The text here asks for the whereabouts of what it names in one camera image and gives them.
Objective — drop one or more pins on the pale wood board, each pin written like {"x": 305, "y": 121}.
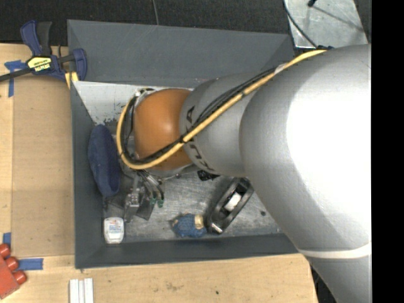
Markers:
{"x": 41, "y": 169}

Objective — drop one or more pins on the dark blue oval disc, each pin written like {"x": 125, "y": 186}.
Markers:
{"x": 103, "y": 161}

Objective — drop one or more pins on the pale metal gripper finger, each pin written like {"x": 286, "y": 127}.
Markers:
{"x": 128, "y": 214}

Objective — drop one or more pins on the small white plastic box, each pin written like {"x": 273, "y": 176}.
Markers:
{"x": 113, "y": 230}

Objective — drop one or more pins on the grey metal bin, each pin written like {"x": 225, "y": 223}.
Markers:
{"x": 176, "y": 52}

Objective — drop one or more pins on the blue toy figure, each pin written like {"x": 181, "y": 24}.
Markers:
{"x": 188, "y": 226}

